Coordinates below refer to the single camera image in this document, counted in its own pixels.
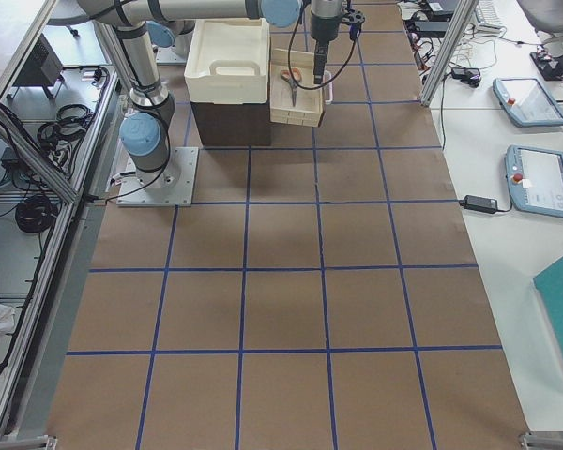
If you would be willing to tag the teach pendant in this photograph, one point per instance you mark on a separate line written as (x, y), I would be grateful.
(535, 179)
(527, 102)

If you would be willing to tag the dark wooden cabinet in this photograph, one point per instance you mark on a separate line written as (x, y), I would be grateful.
(232, 125)

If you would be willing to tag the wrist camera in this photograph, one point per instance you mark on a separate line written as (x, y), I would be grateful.
(354, 19)

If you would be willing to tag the wooden drawer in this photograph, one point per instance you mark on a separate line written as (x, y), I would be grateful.
(311, 104)

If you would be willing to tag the orange grey scissors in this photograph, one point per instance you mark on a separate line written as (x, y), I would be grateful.
(293, 77)

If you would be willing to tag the lower teach pendant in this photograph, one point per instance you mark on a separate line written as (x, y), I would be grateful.
(535, 179)

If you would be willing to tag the white plastic bin top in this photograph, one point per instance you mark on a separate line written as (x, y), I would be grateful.
(228, 62)

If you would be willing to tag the black power adapter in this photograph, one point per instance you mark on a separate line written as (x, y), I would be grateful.
(479, 204)

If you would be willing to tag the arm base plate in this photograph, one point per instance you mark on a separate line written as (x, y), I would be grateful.
(174, 187)

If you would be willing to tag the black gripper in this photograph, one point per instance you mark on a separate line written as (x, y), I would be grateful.
(321, 29)

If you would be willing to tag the aluminium frame post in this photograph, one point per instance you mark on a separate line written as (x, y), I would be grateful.
(455, 31)

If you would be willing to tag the upper teach pendant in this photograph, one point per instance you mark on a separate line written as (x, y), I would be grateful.
(527, 102)

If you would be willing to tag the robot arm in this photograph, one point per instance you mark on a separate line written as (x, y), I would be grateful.
(129, 21)
(327, 8)

